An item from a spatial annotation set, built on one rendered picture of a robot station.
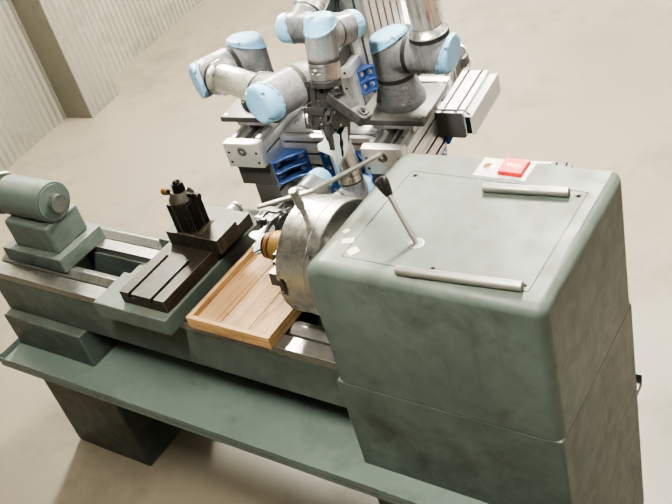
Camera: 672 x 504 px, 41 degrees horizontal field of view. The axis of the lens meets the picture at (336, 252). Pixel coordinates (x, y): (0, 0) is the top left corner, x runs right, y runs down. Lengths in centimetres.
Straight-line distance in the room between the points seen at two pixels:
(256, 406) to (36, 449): 134
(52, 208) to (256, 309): 82
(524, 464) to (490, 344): 38
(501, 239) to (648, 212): 217
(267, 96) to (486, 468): 111
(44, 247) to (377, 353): 141
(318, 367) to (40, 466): 169
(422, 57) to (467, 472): 113
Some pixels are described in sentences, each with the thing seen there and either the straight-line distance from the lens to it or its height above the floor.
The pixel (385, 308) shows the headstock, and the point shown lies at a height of 117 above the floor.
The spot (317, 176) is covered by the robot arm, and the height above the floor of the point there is 111.
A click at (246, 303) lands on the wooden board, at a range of 263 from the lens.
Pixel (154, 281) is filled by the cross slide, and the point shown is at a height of 97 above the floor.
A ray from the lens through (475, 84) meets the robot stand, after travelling 297.
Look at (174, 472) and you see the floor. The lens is 352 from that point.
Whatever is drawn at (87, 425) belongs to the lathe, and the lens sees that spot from 368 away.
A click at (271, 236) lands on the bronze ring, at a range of 243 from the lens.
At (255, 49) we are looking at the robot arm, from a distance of 291.
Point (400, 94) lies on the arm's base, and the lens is 271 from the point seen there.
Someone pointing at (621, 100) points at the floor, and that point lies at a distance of 493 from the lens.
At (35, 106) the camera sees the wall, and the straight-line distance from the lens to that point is 629.
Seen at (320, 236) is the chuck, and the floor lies 122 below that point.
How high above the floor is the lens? 247
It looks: 36 degrees down
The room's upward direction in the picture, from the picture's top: 17 degrees counter-clockwise
